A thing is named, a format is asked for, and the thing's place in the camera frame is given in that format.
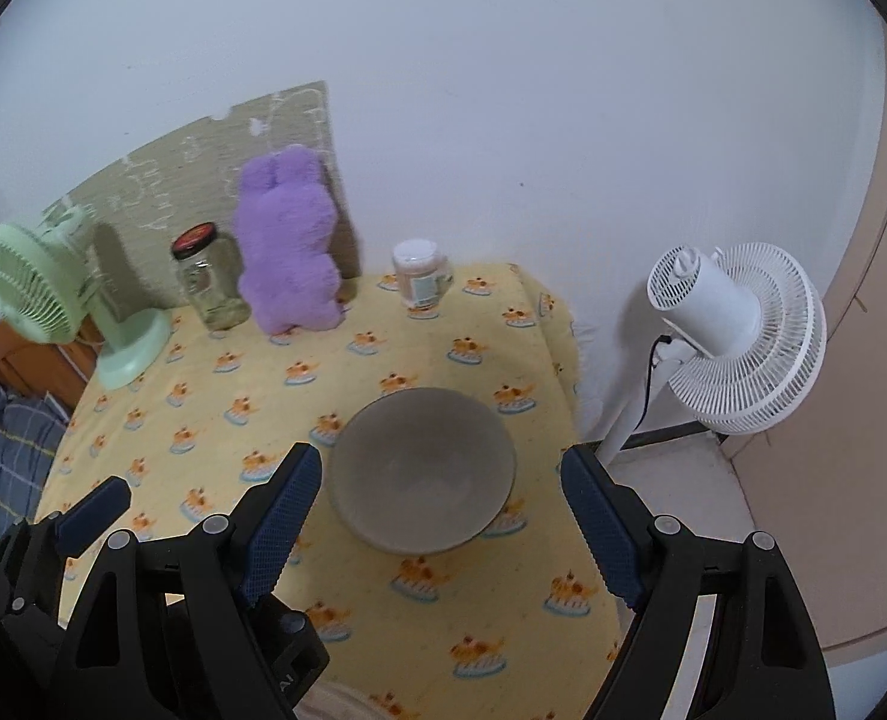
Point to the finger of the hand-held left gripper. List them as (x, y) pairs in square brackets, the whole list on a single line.
[(94, 514)]

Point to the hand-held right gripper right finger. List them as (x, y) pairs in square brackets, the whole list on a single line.
[(600, 532)]

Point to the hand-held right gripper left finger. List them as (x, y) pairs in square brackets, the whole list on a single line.
[(286, 525)]

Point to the beige leaf pattern bowl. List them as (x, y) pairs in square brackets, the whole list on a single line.
[(421, 465)]

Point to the blue plaid cloth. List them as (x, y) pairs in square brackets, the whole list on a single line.
[(8, 450)]

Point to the yellow printed tablecloth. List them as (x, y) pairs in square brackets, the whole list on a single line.
[(263, 390)]

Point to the green desk fan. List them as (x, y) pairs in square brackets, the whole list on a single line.
[(31, 285)]

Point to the glass jar with black lid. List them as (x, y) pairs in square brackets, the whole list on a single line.
[(211, 285)]

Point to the white standing fan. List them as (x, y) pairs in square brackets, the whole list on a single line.
[(713, 300)]

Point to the clear toothpick container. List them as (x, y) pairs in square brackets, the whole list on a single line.
[(422, 277)]

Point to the purple plush toy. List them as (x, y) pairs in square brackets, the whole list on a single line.
[(286, 240)]

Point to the wooden furniture frame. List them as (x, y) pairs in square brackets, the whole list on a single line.
[(8, 349)]

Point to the green printed wall mat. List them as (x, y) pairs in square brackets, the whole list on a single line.
[(188, 165)]

